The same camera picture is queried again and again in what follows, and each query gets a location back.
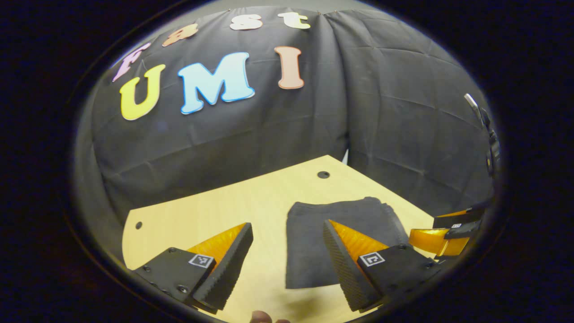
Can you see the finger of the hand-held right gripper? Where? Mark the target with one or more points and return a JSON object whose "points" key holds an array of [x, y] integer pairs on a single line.
{"points": [[432, 240], [457, 220]]}

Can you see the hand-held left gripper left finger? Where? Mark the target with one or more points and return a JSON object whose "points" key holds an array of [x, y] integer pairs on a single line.
{"points": [[231, 269]]}

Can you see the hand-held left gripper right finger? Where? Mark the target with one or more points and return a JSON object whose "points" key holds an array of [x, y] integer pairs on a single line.
{"points": [[343, 269]]}

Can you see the dark grey jeans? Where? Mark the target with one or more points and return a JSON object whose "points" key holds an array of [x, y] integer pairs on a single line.
{"points": [[309, 242]]}

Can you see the black backdrop cloth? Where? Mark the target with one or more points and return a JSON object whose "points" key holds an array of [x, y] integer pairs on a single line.
{"points": [[381, 89]]}

